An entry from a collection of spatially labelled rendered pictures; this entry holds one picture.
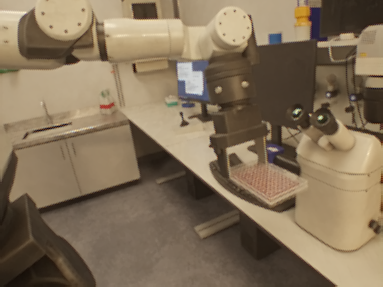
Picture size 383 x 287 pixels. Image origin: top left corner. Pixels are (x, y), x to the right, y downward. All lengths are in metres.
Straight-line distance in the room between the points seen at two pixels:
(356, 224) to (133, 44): 0.63
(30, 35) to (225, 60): 0.30
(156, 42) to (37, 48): 0.18
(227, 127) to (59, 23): 0.31
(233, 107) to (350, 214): 0.40
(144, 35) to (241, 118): 0.22
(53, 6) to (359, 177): 0.66
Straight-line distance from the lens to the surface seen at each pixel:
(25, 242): 0.32
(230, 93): 0.43
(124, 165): 2.56
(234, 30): 0.43
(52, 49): 0.41
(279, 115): 1.13
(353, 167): 0.64
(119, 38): 0.42
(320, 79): 1.60
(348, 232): 0.73
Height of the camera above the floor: 1.26
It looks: 18 degrees down
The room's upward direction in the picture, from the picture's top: 7 degrees counter-clockwise
